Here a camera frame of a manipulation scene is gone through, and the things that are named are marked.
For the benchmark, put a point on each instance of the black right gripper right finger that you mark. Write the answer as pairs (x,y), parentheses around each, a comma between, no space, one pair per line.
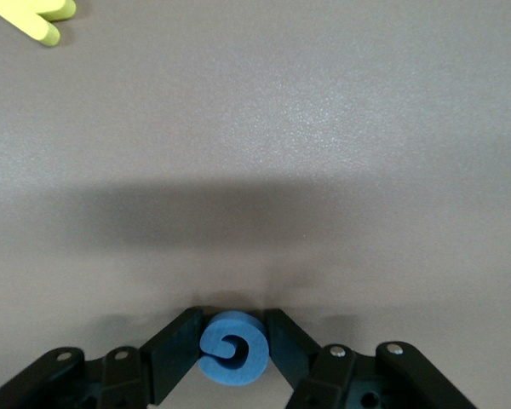
(366,383)

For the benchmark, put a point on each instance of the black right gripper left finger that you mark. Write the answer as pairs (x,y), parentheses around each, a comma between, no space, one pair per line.
(89,383)

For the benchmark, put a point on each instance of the blue foam letter G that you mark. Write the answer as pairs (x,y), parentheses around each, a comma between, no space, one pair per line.
(255,353)

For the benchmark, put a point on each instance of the brown table cover mat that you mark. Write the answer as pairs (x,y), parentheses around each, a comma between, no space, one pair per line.
(281,128)

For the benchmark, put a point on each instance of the yellow foam letter K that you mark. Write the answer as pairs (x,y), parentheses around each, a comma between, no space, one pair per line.
(34,21)

